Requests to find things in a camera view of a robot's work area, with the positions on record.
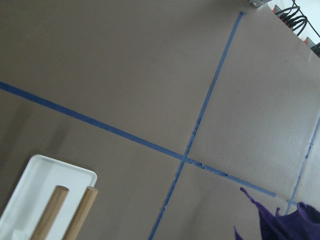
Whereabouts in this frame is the purple microfibre towel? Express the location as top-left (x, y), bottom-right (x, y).
top-left (240, 187), bottom-right (320, 240)

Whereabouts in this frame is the white rack base tray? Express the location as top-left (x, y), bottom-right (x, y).
top-left (0, 154), bottom-right (98, 240)

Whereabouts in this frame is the wooden rack rod one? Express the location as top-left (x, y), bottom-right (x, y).
top-left (30, 185), bottom-right (69, 240)

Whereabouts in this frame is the power strip with plugs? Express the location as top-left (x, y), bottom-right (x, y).
top-left (247, 0), bottom-right (320, 55)

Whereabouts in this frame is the wooden rack rod two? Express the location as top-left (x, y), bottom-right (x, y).
top-left (63, 186), bottom-right (99, 240)

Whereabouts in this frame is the blue tape line lengthwise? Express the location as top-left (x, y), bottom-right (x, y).
top-left (148, 11), bottom-right (247, 240)

